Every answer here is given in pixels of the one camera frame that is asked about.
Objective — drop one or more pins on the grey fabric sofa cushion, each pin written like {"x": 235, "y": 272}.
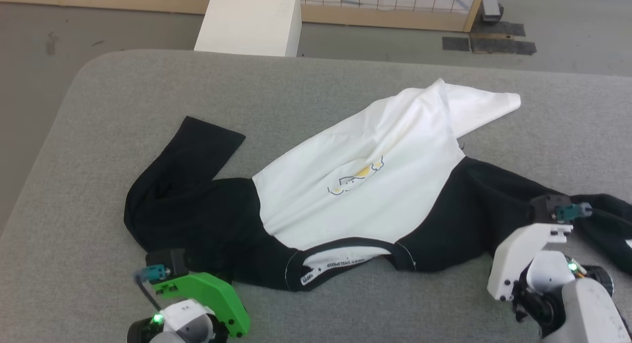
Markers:
{"x": 345, "y": 86}

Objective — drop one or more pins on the large black floor mat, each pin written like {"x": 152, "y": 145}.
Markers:
{"x": 503, "y": 42}

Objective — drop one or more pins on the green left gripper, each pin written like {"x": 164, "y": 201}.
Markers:
{"x": 212, "y": 291}

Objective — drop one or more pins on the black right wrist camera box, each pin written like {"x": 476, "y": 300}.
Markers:
{"x": 545, "y": 207}

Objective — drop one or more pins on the white box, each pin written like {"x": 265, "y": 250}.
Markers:
{"x": 252, "y": 22}

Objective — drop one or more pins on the grey metal stand foot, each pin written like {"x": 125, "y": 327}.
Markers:
{"x": 492, "y": 5}

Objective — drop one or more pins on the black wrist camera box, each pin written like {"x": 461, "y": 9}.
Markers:
{"x": 545, "y": 207}
{"x": 170, "y": 261}

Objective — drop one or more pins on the small black floor mat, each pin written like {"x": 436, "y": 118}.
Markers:
{"x": 455, "y": 43}

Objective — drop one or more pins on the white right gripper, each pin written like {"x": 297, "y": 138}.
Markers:
{"x": 513, "y": 254}

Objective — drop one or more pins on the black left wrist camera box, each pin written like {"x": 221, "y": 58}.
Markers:
{"x": 170, "y": 261}

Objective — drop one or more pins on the wooden screen frame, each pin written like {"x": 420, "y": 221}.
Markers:
{"x": 370, "y": 18}

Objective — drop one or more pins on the black and white shirt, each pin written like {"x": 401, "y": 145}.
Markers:
{"x": 370, "y": 185}

